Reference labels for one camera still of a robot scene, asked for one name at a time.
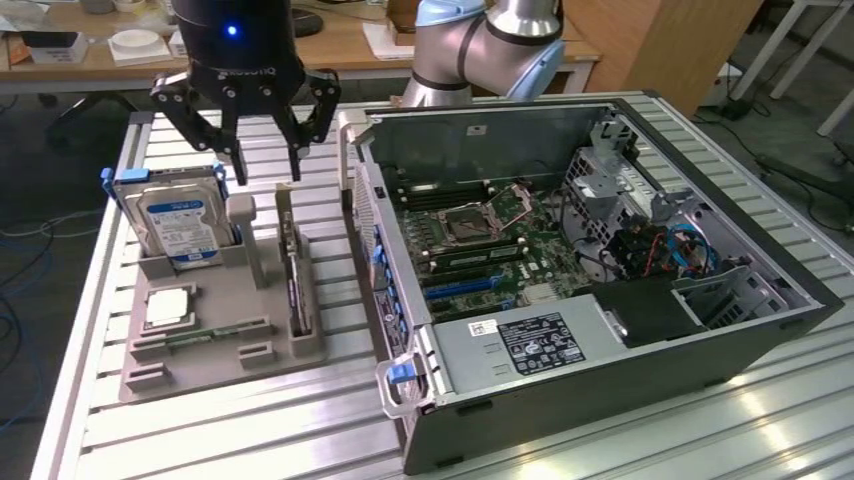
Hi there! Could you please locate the white box black lid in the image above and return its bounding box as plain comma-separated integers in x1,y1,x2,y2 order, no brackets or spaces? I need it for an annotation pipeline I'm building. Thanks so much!
18,30,91,65

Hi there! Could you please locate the white round dish on base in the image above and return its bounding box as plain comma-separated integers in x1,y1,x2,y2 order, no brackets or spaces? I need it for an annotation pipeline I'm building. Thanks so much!
107,28,174,68

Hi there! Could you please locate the black graphics card metal bracket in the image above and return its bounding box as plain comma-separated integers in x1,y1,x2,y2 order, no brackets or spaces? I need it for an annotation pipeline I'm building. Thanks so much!
274,182,314,337

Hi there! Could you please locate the green RAM stick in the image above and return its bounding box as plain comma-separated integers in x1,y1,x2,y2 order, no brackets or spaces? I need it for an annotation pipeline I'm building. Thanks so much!
162,322,252,349

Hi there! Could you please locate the black open PC case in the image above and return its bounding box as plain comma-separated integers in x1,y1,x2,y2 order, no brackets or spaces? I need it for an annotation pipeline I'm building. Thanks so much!
335,97,848,476

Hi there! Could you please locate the green motherboard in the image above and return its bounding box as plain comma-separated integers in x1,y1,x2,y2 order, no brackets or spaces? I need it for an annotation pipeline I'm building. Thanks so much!
393,179,595,321

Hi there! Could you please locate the white paper stack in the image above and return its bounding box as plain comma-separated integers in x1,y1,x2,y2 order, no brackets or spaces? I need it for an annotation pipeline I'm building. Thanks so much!
362,22,419,61

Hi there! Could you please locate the blue floor cable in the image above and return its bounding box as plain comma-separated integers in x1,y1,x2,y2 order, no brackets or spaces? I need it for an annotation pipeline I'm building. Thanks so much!
0,234,59,431

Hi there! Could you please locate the grey parts rack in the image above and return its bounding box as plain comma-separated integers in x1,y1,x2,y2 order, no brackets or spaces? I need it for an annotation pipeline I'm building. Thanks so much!
118,194,330,404

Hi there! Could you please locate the red wire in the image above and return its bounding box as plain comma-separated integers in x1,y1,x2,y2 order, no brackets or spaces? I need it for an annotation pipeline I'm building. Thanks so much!
650,232,670,274

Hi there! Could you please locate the black plastic shroud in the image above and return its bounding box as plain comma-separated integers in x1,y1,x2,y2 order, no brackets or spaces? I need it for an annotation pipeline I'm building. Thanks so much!
593,277,713,349

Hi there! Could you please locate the brown cardboard box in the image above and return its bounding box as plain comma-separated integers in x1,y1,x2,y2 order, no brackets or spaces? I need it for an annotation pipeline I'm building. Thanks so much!
386,0,423,34

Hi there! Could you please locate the metal disk bay cage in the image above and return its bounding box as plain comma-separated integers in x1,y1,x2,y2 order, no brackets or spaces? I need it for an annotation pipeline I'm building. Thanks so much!
563,112,669,222

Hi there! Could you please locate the black case fan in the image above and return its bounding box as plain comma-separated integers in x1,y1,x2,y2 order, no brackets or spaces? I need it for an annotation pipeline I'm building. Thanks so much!
610,227,669,277

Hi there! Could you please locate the hard disk in blue caddy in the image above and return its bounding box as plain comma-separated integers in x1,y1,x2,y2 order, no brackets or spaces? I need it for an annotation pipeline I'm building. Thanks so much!
98,164,232,274

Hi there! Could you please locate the open metal socket cover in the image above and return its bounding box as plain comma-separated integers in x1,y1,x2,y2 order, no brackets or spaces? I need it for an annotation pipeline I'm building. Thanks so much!
486,182,539,222

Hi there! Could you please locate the black chair base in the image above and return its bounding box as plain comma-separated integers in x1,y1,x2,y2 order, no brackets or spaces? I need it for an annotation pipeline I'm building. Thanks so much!
39,89,139,149

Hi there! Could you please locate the white table frame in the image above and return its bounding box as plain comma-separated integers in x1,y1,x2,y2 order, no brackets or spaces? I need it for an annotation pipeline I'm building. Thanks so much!
730,0,854,136

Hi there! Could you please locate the blue expansion slot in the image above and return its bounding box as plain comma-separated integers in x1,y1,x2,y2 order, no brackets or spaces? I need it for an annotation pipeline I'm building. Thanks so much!
422,275,503,301

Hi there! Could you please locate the CPU socket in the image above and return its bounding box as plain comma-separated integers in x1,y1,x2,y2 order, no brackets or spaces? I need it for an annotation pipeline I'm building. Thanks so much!
433,204,502,247

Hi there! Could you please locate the silver CPU chip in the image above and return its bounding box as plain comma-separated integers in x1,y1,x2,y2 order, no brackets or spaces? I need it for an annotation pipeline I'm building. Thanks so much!
146,290,196,327

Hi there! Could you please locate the black RAM stick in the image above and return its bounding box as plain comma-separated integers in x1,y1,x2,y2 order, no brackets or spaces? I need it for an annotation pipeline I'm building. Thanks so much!
430,242,529,274

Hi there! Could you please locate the grey slanted disk bay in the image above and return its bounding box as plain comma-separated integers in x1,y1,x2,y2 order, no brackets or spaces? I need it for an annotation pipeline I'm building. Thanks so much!
670,264,802,331

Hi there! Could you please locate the wooden desk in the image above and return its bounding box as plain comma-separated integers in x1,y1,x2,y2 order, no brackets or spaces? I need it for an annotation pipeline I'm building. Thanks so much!
0,0,602,96

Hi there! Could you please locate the blue wire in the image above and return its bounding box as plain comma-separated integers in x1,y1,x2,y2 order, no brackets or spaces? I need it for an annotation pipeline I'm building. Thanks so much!
666,222,719,277

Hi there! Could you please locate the black floor stand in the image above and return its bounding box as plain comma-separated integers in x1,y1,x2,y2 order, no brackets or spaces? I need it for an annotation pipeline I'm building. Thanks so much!
753,152,854,187

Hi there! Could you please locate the black round lamp base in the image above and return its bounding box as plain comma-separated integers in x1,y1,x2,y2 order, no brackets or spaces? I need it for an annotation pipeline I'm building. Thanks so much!
292,8,326,39

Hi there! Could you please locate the grey power supply unit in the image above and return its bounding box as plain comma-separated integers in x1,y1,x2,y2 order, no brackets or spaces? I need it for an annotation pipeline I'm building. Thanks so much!
430,294,633,396

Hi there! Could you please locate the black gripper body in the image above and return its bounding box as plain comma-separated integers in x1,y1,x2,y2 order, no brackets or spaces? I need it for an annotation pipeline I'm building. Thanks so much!
170,0,308,120

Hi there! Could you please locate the wooden cabinet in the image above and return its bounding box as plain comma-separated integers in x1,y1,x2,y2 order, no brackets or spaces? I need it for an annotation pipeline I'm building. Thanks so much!
579,0,766,116

